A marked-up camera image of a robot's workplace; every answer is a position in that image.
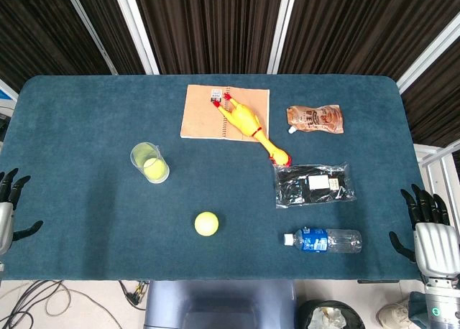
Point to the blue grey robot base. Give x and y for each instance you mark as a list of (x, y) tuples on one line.
[(219, 304)]

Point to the brown spiral notebook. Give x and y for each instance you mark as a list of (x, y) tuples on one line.
[(201, 117)]

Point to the crumpled white paper trash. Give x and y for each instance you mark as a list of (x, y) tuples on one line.
[(327, 318)]

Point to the wide white frame post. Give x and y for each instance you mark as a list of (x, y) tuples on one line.
[(134, 27), (427, 52), (282, 27)]

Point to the blue table cloth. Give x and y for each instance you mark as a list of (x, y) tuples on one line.
[(90, 217)]

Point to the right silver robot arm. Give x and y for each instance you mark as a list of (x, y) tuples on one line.
[(440, 304)]

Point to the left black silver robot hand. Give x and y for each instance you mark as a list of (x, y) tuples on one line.
[(6, 221)]

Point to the blue label water bottle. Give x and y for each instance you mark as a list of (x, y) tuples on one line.
[(314, 240)]

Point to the yellow rubber chicken toy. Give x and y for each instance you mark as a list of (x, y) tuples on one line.
[(244, 118)]

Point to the brown spouted sauce pouch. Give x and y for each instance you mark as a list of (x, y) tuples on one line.
[(316, 119)]

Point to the black item in plastic bag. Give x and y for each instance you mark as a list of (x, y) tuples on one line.
[(305, 190)]

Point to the thin white frame post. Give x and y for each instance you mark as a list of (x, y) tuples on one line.
[(90, 27)]

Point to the dark brown curtain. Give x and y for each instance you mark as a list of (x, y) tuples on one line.
[(215, 20)]

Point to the yellow tennis ball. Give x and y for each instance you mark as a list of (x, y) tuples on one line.
[(155, 169), (206, 223)]

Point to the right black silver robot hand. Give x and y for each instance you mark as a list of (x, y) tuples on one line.
[(436, 246)]

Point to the white sneaker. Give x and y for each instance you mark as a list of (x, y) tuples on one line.
[(393, 316)]

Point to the clear plastic cup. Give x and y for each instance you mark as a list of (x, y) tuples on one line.
[(141, 154)]

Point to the black trash bin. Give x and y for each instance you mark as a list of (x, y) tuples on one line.
[(305, 312)]

